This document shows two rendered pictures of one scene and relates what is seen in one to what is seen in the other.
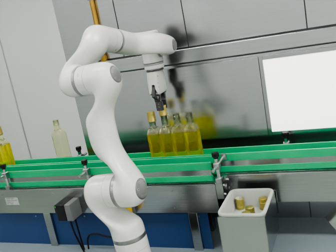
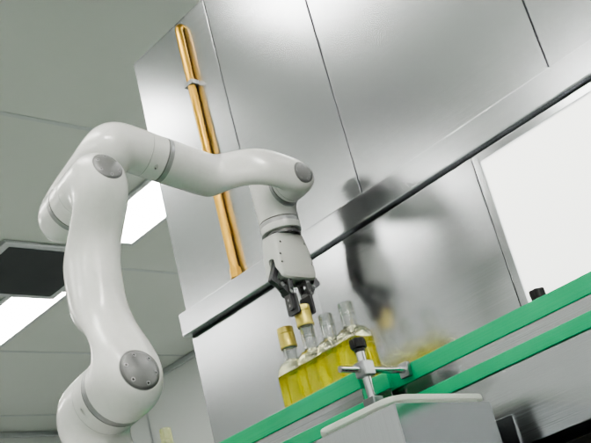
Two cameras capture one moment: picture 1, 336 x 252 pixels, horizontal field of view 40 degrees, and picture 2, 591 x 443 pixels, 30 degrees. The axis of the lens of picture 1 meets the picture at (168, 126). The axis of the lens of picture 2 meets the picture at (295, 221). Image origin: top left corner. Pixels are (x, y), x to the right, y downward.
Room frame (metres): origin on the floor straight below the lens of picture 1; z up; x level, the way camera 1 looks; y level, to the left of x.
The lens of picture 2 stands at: (-0.04, -0.70, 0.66)
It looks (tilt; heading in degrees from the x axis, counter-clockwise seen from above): 23 degrees up; 19
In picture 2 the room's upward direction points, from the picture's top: 15 degrees counter-clockwise
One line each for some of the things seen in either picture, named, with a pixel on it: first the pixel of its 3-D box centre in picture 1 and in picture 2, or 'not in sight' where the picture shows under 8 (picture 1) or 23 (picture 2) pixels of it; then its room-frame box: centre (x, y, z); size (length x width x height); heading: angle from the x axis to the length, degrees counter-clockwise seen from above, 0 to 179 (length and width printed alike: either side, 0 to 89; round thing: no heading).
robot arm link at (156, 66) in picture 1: (154, 65); (281, 229); (1.94, 0.01, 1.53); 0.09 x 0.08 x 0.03; 157
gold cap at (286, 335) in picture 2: (151, 116); (287, 337); (1.96, 0.06, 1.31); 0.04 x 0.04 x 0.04
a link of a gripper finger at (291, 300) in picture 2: (158, 103); (287, 298); (1.90, 0.02, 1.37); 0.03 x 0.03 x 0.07; 67
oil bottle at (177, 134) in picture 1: (182, 148); (344, 390); (1.91, -0.04, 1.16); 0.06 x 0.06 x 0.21; 65
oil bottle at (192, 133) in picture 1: (194, 147); (365, 380); (1.89, -0.09, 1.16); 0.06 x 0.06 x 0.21; 66
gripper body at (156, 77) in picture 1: (156, 80); (288, 257); (1.93, 0.01, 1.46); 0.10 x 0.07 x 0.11; 157
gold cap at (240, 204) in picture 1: (240, 203); not in sight; (1.68, -0.22, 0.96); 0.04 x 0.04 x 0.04
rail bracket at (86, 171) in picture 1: (84, 176); not in sight; (1.92, 0.40, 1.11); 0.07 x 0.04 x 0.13; 156
